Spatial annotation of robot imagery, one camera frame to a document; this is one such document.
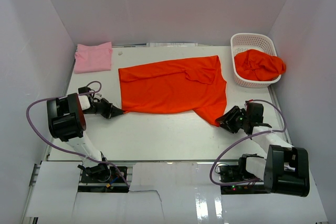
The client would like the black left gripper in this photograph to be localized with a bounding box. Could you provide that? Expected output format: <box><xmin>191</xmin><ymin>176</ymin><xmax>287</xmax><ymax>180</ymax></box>
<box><xmin>83</xmin><ymin>98</ymin><xmax>125</xmax><ymax>119</ymax></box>

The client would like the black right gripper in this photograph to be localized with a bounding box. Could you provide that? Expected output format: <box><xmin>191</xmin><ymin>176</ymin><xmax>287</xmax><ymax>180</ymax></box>
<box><xmin>216</xmin><ymin>106</ymin><xmax>249</xmax><ymax>134</ymax></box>

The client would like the orange t shirt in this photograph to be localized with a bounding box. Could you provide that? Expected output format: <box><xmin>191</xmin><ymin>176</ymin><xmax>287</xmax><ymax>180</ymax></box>
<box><xmin>234</xmin><ymin>49</ymin><xmax>287</xmax><ymax>81</ymax></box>
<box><xmin>118</xmin><ymin>55</ymin><xmax>227</xmax><ymax>126</ymax></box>

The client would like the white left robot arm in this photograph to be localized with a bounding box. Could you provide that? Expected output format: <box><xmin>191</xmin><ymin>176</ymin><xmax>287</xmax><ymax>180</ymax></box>
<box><xmin>47</xmin><ymin>89</ymin><xmax>125</xmax><ymax>182</ymax></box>

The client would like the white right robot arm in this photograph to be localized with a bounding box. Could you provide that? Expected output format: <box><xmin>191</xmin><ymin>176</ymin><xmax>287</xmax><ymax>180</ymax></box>
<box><xmin>210</xmin><ymin>100</ymin><xmax>310</xmax><ymax>197</ymax></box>

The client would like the folded pink t shirt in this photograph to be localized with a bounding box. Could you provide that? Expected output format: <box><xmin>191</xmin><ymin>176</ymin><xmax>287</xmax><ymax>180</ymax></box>
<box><xmin>73</xmin><ymin>42</ymin><xmax>112</xmax><ymax>74</ymax></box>

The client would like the white perforated plastic basket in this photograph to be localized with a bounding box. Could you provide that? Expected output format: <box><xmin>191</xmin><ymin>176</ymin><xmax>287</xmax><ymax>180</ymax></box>
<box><xmin>230</xmin><ymin>33</ymin><xmax>287</xmax><ymax>88</ymax></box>

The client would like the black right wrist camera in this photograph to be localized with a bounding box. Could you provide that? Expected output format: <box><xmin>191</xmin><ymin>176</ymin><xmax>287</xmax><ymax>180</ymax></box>
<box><xmin>246</xmin><ymin>102</ymin><xmax>264</xmax><ymax>123</ymax></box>

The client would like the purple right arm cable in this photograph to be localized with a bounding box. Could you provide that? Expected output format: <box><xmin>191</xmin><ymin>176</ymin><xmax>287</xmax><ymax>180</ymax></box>
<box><xmin>209</xmin><ymin>99</ymin><xmax>287</xmax><ymax>186</ymax></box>

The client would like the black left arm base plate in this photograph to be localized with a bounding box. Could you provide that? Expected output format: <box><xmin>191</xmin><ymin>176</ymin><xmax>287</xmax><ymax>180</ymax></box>
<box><xmin>78</xmin><ymin>166</ymin><xmax>129</xmax><ymax>193</ymax></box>

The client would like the white paper strip at wall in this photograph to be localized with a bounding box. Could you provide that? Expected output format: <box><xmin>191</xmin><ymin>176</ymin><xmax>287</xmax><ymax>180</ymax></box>
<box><xmin>146</xmin><ymin>42</ymin><xmax>198</xmax><ymax>47</ymax></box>

